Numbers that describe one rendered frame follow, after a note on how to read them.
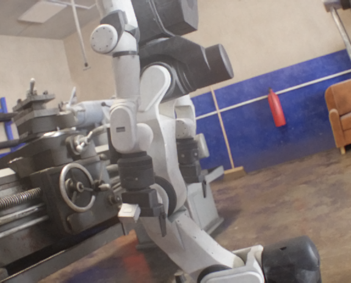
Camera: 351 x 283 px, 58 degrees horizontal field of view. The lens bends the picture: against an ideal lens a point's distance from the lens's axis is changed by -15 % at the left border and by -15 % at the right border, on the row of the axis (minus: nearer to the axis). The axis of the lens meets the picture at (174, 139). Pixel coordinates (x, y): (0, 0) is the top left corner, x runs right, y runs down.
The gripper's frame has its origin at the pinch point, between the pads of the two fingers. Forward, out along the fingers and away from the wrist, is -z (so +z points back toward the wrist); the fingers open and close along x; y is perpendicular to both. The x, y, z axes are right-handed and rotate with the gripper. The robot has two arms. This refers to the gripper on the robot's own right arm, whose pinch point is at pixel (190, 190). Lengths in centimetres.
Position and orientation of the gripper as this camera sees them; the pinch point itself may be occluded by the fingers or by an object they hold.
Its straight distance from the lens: 136.6
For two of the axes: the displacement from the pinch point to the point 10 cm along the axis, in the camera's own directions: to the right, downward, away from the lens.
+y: -3.1, 0.9, -9.5
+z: -1.0, -9.9, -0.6
